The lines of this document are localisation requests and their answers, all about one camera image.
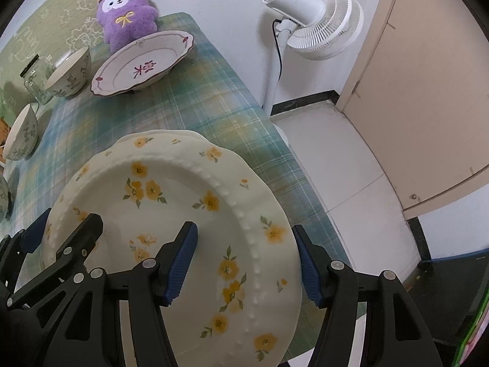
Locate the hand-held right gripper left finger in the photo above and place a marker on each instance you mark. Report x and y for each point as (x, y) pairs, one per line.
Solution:
(178, 265)

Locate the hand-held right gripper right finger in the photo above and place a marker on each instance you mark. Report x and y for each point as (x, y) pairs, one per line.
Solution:
(307, 271)

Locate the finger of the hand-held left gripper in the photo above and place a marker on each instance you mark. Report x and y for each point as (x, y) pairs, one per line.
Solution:
(37, 229)
(82, 237)

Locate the white floral bowl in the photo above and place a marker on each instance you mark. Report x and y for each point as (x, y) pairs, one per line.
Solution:
(4, 198)
(72, 80)
(26, 137)

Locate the yellow floral plate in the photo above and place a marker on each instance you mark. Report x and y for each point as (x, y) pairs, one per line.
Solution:
(183, 187)
(168, 133)

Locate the red rimmed white plate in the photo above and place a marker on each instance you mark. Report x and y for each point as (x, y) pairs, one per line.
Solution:
(126, 68)

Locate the dark furniture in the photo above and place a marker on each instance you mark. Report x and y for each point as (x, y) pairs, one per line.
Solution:
(439, 294)

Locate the glass jar with black lid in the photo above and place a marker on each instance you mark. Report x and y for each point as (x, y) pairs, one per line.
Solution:
(36, 84)

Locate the plaid tablecloth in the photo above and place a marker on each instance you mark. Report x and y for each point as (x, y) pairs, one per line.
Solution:
(191, 95)

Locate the cotton swab container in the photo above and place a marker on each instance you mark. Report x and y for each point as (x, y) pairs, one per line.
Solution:
(61, 60)

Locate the colourful printed item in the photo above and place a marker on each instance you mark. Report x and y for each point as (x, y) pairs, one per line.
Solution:
(475, 332)

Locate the beige door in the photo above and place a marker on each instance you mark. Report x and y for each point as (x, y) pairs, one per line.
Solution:
(420, 103)

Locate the purple plush toy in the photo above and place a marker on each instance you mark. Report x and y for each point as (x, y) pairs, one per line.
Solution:
(122, 26)

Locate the white standing fan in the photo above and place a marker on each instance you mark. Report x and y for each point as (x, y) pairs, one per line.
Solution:
(294, 4)

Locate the green cartoon wall mat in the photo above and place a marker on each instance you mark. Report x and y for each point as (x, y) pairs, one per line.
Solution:
(46, 11)

